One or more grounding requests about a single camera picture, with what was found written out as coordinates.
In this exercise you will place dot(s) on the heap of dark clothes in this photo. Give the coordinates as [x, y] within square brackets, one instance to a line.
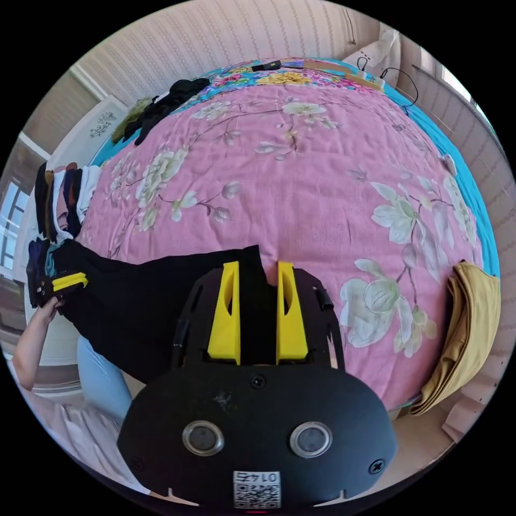
[165, 102]

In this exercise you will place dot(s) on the person's left forearm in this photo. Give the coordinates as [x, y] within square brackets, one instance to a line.
[30, 350]

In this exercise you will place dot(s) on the person's left hand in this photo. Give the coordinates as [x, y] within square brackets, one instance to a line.
[49, 312]

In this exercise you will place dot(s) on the person's body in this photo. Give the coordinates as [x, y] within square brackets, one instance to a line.
[100, 383]

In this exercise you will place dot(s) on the bed with pink floral quilt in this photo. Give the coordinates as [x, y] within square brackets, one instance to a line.
[302, 193]

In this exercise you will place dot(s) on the mustard yellow garment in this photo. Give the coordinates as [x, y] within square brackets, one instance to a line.
[467, 322]

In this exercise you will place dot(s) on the pile of folded clothes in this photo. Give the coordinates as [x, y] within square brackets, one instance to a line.
[60, 201]

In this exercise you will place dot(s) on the window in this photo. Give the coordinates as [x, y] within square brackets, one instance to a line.
[12, 229]

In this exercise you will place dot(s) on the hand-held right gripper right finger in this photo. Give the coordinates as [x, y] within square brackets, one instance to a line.
[291, 322]

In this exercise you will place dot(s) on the black pants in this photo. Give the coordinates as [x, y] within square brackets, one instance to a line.
[141, 302]

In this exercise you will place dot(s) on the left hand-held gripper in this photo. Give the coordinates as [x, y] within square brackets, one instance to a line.
[43, 293]

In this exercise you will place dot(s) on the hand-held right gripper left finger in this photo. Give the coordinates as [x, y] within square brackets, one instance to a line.
[224, 318]

